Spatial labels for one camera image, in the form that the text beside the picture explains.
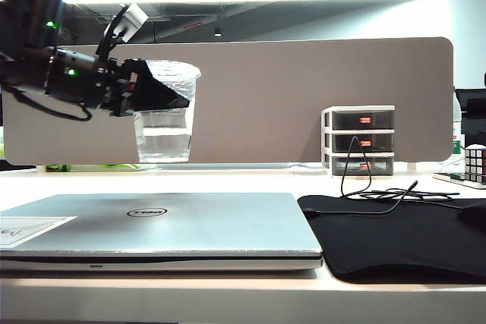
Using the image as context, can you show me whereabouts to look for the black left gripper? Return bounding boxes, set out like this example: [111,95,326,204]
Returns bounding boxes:
[47,49,191,118]

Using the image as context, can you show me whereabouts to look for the clear plastic lidded cup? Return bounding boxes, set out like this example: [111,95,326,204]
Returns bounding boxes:
[132,60,201,163]

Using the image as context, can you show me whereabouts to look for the silver Dell laptop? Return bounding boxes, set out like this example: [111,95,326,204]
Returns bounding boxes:
[0,192,323,274]

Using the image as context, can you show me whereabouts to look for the white sticker on laptop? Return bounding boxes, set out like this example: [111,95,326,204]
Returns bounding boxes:
[0,216,79,248]

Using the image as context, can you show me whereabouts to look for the brown desk divider panel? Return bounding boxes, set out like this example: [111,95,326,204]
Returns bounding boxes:
[1,37,455,165]

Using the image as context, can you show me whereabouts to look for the black flat object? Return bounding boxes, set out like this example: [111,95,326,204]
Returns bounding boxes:
[0,159,38,172]

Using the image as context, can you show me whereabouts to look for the dark translucent drawer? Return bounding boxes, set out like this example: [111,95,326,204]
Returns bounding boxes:
[330,134,394,153]
[330,156,394,176]
[330,110,394,131]

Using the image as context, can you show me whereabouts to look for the black mouse pad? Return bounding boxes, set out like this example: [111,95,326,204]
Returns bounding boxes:
[295,194,486,286]

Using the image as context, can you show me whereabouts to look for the white flat device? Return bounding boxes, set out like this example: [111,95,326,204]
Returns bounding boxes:
[431,171,486,190]

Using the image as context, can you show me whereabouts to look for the Rubik's cube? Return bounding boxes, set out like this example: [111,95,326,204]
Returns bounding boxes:
[462,144,486,190]

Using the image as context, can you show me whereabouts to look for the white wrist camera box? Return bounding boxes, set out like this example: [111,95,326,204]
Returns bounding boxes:
[94,3,149,63]

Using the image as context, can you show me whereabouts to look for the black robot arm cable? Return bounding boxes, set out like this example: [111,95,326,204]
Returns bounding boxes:
[0,84,94,122]

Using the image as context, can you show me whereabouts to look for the white mini drawer frame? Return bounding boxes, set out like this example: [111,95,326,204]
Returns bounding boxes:
[320,105,396,178]

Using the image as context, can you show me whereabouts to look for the thin black cable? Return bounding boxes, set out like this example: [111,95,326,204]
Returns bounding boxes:
[340,136,462,215]

